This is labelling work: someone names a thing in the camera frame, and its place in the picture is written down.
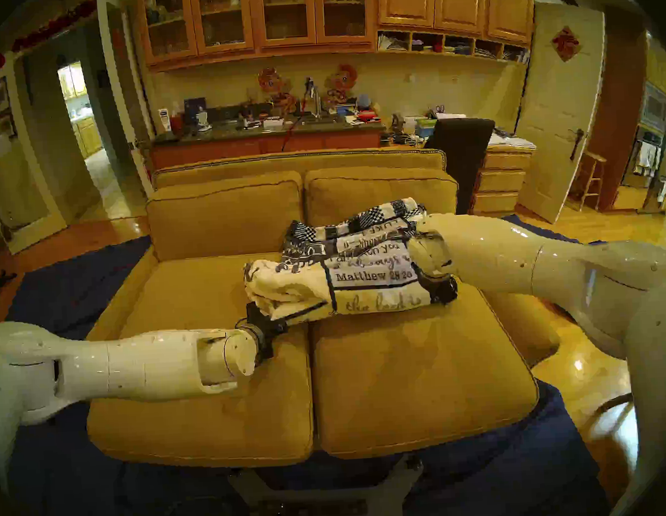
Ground mustard sofa back cushion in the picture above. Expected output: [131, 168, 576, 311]
[145, 171, 308, 264]
[303, 160, 460, 229]

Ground wooden stool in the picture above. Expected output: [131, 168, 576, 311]
[564, 150, 610, 213]

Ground mustard fabric loveseat sofa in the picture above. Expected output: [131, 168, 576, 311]
[48, 136, 567, 479]

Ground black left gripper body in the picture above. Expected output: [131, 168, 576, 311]
[235, 301, 290, 365]

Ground dark office chair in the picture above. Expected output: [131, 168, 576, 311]
[423, 116, 501, 217]

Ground black power strip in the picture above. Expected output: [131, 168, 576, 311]
[258, 497, 369, 516]

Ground crumpled navy cloth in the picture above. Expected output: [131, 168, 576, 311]
[502, 208, 605, 250]

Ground mustard sofa seat cushion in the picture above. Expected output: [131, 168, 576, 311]
[78, 251, 319, 478]
[304, 229, 543, 461]

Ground wooden desk with drawers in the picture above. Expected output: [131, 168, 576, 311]
[464, 135, 541, 219]

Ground red diamond door ornament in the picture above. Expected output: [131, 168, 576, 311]
[550, 25, 583, 64]

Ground cartoon pig wall decoration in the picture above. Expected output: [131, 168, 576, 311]
[257, 66, 297, 116]
[320, 63, 360, 109]

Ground white glass french door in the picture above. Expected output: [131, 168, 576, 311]
[0, 52, 69, 256]

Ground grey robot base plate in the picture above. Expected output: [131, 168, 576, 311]
[228, 452, 427, 516]

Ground large navy floor cloth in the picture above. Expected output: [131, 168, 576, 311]
[0, 208, 602, 516]

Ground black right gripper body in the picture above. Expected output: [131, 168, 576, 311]
[424, 275, 460, 306]

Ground chrome sink faucet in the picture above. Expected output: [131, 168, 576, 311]
[305, 77, 323, 119]

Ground white panel door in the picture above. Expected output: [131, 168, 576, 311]
[506, 0, 618, 227]

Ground wooden cubby shelf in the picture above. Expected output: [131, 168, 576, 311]
[376, 21, 532, 74]

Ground printed scripture fleece blanket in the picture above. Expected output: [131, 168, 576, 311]
[239, 195, 460, 326]

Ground wooden wall cabinets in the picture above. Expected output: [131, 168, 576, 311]
[136, 0, 539, 70]

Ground steel wall oven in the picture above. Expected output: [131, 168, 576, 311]
[629, 81, 666, 189]

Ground red garland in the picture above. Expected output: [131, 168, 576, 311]
[8, 0, 100, 53]

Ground granite top counter cabinet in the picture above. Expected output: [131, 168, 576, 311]
[141, 111, 388, 171]

